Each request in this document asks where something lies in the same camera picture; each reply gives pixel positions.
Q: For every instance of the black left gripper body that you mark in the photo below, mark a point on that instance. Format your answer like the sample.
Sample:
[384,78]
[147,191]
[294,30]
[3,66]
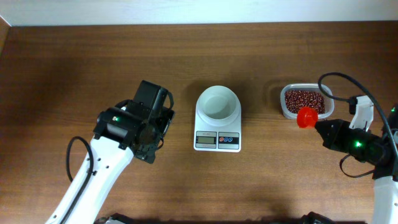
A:
[158,129]

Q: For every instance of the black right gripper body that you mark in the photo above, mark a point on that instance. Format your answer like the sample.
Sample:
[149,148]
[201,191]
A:
[357,143]

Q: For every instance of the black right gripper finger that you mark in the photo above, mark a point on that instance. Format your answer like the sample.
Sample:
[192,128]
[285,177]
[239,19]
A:
[325,131]
[328,124]

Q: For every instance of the red plastic measuring scoop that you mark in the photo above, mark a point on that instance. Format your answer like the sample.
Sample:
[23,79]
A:
[307,117]

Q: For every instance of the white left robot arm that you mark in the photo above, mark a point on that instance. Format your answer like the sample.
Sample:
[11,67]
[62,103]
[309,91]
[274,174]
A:
[133,128]

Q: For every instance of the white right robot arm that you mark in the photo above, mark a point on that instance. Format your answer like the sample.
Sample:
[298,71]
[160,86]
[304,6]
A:
[384,175]

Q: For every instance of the white digital kitchen scale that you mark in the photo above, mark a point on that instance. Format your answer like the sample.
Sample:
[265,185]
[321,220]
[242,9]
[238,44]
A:
[227,138]

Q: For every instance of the clear plastic bean container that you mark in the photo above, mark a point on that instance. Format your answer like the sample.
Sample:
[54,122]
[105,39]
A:
[329,103]

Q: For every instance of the red beans in container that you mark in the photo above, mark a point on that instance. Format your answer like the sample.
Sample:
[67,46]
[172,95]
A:
[297,99]

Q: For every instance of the white round bowl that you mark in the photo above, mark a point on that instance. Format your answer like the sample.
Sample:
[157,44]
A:
[218,106]

